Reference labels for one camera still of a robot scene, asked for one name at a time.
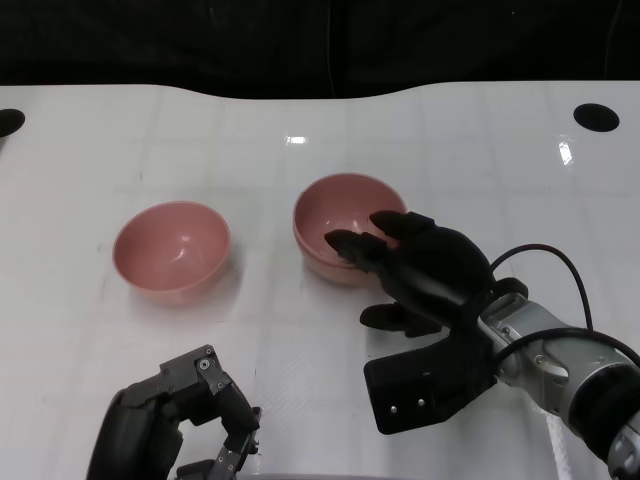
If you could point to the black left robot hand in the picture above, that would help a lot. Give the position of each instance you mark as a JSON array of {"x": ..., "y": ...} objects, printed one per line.
[{"x": 135, "y": 435}]

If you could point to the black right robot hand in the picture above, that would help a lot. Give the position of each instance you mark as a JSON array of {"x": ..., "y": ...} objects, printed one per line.
[{"x": 440, "y": 265}]

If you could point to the pink plastic bowl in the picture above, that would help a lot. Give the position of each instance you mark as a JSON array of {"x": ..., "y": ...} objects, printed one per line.
[
  {"x": 170, "y": 250},
  {"x": 325, "y": 272},
  {"x": 345, "y": 210}
]

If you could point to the black table grommet hole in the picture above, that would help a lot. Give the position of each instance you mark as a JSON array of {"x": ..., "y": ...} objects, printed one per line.
[
  {"x": 10, "y": 122},
  {"x": 596, "y": 117}
]

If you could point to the black backdrop curtain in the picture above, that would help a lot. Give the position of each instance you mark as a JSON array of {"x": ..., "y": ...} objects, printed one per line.
[{"x": 150, "y": 40}]

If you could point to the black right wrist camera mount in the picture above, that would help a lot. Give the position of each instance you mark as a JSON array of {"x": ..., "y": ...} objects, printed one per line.
[{"x": 415, "y": 385}]

